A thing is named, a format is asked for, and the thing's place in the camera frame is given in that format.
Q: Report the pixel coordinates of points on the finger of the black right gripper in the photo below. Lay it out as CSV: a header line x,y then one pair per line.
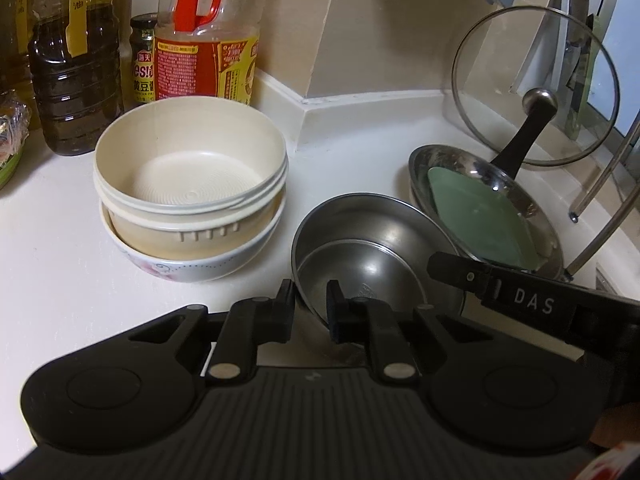
x,y
459,272

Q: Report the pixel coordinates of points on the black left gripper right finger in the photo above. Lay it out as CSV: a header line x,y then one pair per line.
x,y
370,324

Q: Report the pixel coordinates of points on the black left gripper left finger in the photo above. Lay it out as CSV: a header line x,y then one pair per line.
x,y
249,324

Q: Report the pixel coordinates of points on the white floral ceramic bowl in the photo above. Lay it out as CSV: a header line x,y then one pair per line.
x,y
196,270

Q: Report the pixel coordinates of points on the stainless steel bowl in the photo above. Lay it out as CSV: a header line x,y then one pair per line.
x,y
377,247

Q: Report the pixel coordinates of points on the cream ribbed plastic bowl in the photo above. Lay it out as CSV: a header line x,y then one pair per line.
x,y
191,177

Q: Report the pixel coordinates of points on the stack of colourful bowls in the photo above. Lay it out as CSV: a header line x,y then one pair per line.
x,y
14,130

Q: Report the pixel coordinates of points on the person right hand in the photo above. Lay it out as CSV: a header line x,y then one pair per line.
x,y
618,432

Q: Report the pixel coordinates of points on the glass pot lid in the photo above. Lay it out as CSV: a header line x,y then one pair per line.
x,y
512,52

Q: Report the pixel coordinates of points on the cutting boards by window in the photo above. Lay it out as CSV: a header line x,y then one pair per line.
x,y
590,62

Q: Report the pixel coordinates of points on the green labelled sauce jar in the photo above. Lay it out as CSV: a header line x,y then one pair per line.
x,y
141,41

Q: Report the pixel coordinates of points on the dark oil bottle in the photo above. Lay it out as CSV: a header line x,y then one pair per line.
x,y
75,64

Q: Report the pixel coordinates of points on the light oil bottle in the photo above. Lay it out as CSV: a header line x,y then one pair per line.
x,y
16,31

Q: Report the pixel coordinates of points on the red handled soy sauce bottle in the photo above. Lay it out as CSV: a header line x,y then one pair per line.
x,y
206,48

